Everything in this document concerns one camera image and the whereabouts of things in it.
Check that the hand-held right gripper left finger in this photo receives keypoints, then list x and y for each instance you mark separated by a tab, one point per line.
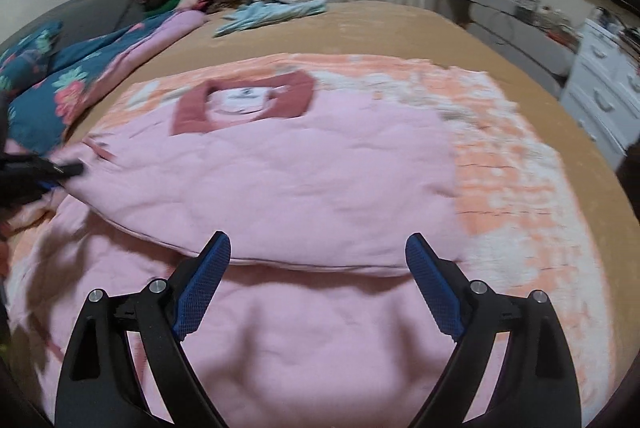
206	278

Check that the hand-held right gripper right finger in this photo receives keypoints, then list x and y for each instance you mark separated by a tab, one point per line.
430	280

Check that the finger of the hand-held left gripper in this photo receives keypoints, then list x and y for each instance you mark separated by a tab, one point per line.
62	169

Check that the pink quilted garment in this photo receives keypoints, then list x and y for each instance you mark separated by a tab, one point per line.
280	167

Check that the blue floral comforter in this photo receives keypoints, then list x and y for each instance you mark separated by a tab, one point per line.
75	82

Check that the blue floral pillow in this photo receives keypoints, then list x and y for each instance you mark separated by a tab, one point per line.
25	52

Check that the orange plaid blanket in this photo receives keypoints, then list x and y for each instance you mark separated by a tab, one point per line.
500	167

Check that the grey pillow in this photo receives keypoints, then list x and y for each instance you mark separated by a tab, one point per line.
85	15

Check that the bed with tan sheet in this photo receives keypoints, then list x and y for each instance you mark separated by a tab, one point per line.
400	27

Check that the white drawer cabinet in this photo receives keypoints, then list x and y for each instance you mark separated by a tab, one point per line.
600	87

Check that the light blue garment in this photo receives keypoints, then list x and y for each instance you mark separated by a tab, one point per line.
270	13

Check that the grey wall shelf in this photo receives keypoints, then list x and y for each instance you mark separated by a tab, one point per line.
510	27

